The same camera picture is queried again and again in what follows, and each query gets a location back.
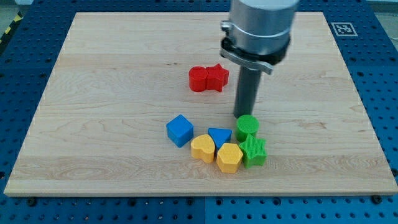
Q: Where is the yellow heart block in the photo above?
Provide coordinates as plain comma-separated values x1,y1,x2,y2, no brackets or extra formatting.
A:
190,134,215,163

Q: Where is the wooden board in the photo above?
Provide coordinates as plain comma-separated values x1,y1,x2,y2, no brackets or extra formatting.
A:
4,12,397,197

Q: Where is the red star block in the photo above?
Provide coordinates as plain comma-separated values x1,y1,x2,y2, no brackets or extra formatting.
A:
206,63,229,92

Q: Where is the green star block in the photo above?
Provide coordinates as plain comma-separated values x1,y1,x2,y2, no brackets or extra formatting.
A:
239,134,267,169

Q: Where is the yellow hexagon block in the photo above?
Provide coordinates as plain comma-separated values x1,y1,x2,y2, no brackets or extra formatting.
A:
216,143,243,174

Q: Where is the blue triangle block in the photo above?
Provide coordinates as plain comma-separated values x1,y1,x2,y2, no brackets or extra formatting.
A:
208,128,233,151

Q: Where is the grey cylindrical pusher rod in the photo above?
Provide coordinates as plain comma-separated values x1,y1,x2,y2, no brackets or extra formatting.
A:
233,67,261,118

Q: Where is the green cylinder block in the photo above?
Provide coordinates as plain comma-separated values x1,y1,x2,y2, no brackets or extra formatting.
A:
235,114,259,142

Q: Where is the red cylinder block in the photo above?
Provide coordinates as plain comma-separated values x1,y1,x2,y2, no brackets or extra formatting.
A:
188,67,208,92

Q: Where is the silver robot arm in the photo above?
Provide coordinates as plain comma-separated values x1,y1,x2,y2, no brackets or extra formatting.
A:
220,0,299,118

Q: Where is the blue cube block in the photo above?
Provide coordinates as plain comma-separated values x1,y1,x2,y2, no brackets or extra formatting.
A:
166,114,194,147

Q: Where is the black screw right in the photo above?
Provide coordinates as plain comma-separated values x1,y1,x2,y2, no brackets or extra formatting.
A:
371,195,382,205

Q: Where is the black and silver clamp mount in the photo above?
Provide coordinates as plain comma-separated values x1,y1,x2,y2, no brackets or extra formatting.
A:
220,20,291,75

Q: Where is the white fiducial marker tag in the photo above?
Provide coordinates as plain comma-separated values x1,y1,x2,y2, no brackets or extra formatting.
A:
331,22,358,37

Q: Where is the black screw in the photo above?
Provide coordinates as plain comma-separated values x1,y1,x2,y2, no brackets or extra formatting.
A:
26,197,37,207
371,195,382,205

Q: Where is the black screw left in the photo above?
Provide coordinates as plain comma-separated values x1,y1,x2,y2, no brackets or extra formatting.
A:
26,197,37,207

